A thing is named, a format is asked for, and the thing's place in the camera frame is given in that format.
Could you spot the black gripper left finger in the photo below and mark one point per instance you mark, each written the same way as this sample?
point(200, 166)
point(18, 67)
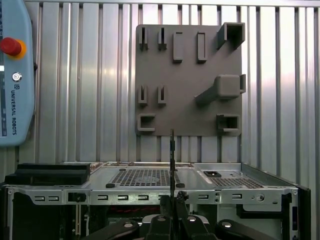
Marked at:
point(160, 227)

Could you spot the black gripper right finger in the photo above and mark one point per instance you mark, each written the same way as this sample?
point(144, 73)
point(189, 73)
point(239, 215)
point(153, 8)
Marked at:
point(192, 227)

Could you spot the black PC case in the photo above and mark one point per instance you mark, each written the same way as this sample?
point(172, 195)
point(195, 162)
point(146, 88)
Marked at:
point(140, 191)

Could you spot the black plastic slot latch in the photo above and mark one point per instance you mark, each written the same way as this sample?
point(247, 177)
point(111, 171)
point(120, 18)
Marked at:
point(50, 172)

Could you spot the blue RAM stick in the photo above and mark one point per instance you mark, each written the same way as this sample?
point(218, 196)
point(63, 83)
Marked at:
point(172, 160)

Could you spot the grey parts rack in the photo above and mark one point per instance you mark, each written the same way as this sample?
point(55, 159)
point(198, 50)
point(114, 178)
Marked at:
point(185, 75)

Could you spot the pale blue teach pendant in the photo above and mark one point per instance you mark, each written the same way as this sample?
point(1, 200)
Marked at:
point(22, 62)

